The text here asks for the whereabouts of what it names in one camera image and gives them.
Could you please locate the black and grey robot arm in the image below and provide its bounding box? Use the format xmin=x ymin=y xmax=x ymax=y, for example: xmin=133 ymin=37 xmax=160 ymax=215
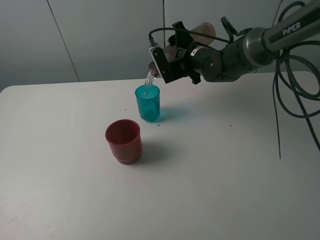
xmin=148 ymin=0 xmax=320 ymax=85

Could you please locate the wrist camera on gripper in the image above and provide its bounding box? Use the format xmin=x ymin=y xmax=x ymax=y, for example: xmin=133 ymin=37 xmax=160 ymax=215
xmin=148 ymin=42 xmax=161 ymax=55

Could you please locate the teal transparent plastic cup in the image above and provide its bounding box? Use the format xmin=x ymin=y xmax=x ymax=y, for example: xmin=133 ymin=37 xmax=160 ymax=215
xmin=135 ymin=85 xmax=160 ymax=122

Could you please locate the red plastic cup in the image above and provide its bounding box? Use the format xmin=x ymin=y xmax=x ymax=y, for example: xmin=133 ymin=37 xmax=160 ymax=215
xmin=105 ymin=119 xmax=142 ymax=165

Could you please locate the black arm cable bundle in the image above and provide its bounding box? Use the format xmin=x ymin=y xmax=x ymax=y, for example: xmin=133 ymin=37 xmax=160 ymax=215
xmin=272 ymin=1 xmax=320 ymax=160

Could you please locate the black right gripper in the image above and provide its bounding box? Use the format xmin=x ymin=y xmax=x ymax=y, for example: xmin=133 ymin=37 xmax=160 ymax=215
xmin=152 ymin=21 xmax=223 ymax=84

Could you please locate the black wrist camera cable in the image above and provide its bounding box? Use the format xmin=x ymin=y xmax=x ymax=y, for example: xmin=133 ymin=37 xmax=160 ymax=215
xmin=148 ymin=16 xmax=252 ymax=46

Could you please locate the brown transparent plastic bottle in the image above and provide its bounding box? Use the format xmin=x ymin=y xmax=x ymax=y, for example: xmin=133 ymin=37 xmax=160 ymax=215
xmin=146 ymin=22 xmax=217 ymax=80

